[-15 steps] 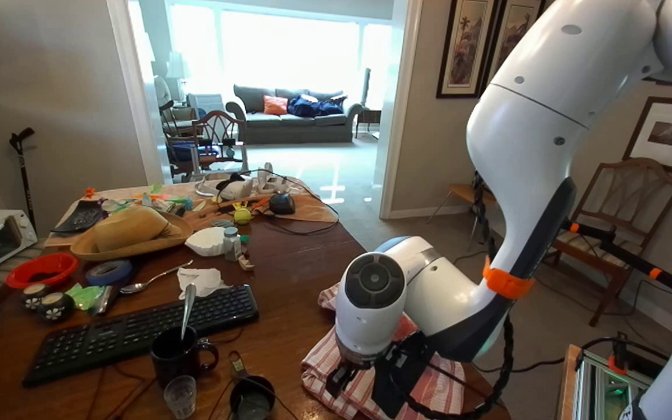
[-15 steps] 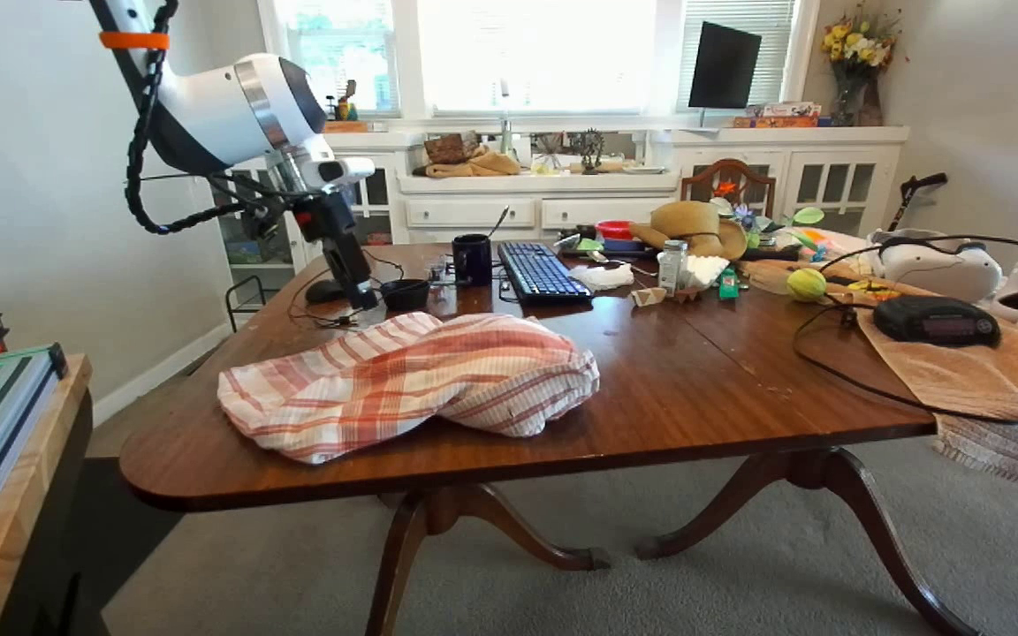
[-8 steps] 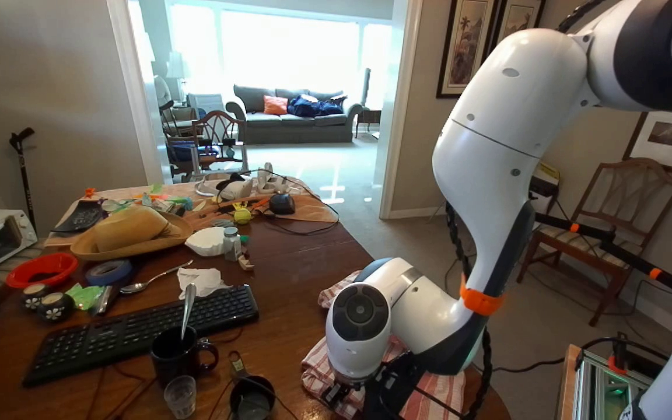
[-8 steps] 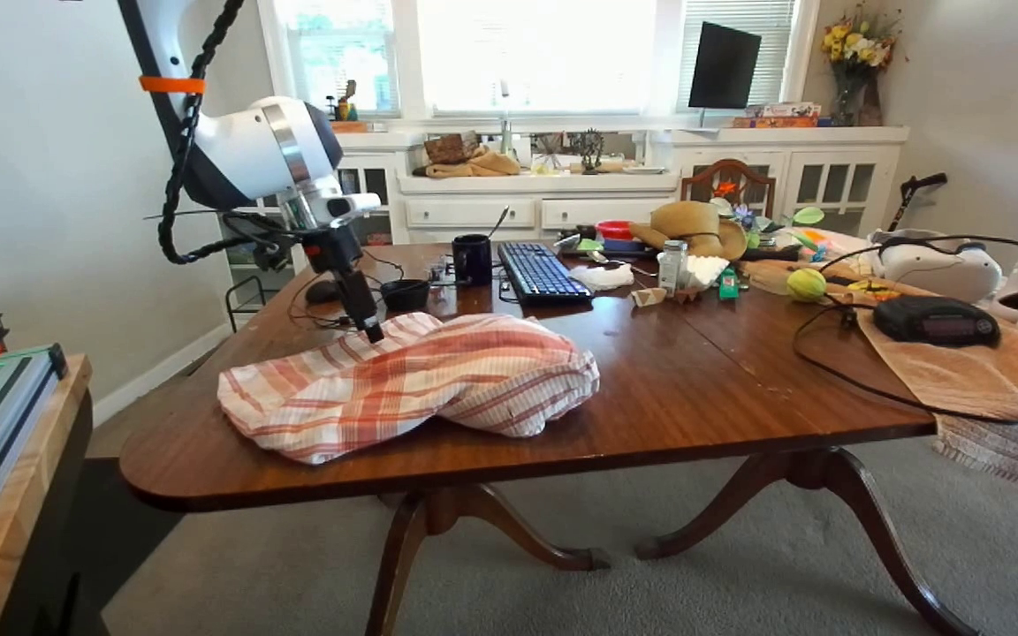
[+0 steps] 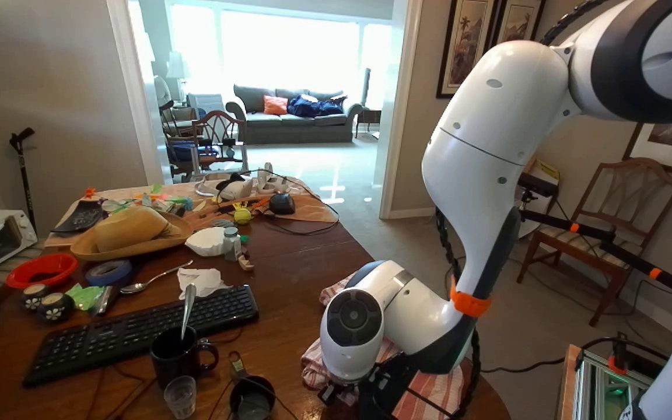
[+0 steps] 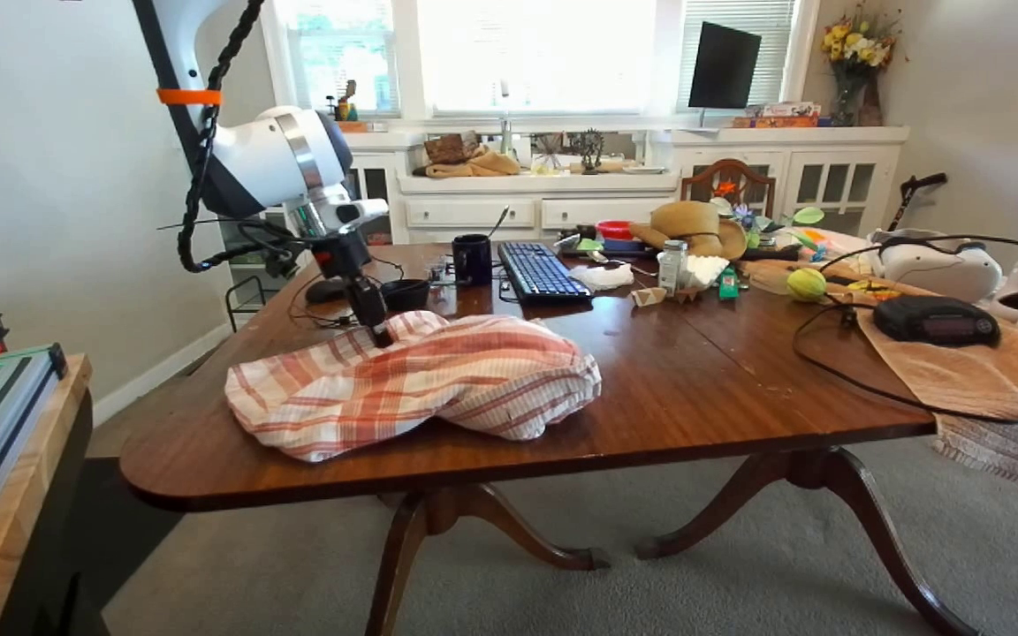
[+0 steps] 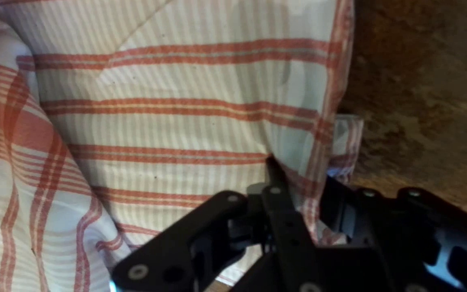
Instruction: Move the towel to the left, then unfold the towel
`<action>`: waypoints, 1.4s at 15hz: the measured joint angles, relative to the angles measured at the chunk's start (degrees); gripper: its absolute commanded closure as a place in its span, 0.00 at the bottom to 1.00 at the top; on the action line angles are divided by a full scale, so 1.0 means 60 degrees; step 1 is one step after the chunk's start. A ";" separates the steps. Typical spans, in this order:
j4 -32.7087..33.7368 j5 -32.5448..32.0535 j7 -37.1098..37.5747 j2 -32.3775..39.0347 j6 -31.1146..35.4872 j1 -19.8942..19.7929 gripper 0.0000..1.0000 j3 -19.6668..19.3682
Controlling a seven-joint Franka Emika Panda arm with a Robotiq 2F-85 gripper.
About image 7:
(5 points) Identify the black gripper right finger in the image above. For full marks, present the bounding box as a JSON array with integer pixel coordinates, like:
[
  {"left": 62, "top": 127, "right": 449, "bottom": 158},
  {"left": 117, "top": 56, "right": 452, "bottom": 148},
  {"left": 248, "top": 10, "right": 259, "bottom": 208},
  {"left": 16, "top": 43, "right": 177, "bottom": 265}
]
[{"left": 313, "top": 176, "right": 467, "bottom": 292}]

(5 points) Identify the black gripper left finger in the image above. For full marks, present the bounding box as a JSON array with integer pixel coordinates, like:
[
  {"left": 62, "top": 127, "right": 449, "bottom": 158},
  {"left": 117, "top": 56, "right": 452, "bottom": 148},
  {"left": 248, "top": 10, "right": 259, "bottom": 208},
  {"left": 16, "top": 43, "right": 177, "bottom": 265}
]
[{"left": 110, "top": 155, "right": 328, "bottom": 292}]

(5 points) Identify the red white striped towel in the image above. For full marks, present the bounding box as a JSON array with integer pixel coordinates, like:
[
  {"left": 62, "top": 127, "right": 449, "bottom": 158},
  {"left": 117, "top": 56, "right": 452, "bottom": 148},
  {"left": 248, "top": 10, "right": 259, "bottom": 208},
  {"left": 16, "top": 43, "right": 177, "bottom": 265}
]
[{"left": 0, "top": 0, "right": 366, "bottom": 292}]

